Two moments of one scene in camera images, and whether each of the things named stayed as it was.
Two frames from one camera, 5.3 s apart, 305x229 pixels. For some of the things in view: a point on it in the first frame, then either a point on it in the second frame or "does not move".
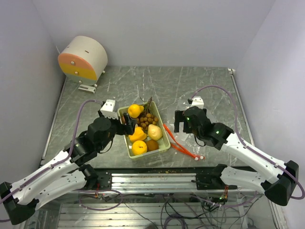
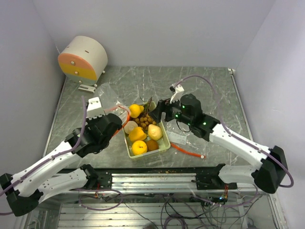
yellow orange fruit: [139, 147] does not move
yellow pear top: [134, 110] does not move
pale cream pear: [154, 132] does not move
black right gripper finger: [179, 116] to [156, 113]
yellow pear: [138, 135] does not move
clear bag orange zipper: [183, 142] to [111, 105]
